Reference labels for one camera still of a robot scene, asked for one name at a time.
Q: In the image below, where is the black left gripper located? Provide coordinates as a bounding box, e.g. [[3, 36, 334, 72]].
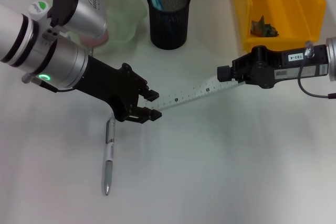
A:
[[75, 56, 162, 125]]

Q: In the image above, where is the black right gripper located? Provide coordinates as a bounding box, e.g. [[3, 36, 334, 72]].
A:
[[216, 44, 329, 90]]

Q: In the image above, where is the transparent plastic ruler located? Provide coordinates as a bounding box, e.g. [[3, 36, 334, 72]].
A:
[[153, 74, 247, 112]]

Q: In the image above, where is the green plastic wrapper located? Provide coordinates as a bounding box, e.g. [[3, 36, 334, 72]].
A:
[[249, 15, 280, 38]]

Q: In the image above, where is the silver ballpoint pen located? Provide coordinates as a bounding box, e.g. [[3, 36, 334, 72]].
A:
[[101, 117, 118, 196]]

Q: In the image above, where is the clear bottle with green label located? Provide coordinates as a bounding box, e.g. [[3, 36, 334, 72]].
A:
[[28, 0, 53, 23]]

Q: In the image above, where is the black mesh pen holder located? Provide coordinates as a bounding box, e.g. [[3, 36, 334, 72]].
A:
[[146, 0, 192, 50]]

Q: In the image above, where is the yellow plastic bin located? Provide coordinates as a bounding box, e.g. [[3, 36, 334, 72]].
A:
[[232, 0, 327, 57]]

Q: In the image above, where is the right gripper cable with plug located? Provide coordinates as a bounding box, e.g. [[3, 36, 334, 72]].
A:
[[298, 40, 336, 100]]

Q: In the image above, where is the gripper cable with plug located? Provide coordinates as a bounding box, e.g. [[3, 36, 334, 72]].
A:
[[298, 40, 336, 100], [21, 73, 77, 93]]

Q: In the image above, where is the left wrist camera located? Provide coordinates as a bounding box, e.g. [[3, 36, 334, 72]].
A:
[[48, 0, 109, 40]]

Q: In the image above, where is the left gripper cable with plug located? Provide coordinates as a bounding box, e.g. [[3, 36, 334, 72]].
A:
[[21, 73, 77, 93]]

